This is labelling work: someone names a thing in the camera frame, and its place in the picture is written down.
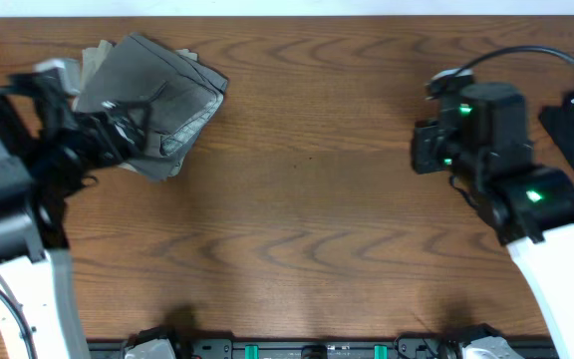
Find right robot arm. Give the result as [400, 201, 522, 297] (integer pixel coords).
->
[412, 83, 574, 358]

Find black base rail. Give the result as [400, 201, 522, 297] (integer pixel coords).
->
[88, 324, 558, 359]

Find folded khaki shorts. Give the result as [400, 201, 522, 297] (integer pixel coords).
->
[81, 40, 198, 177]

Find grey shorts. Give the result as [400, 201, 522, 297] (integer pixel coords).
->
[75, 33, 228, 180]

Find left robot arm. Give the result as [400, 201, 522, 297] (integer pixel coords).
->
[0, 70, 151, 358]

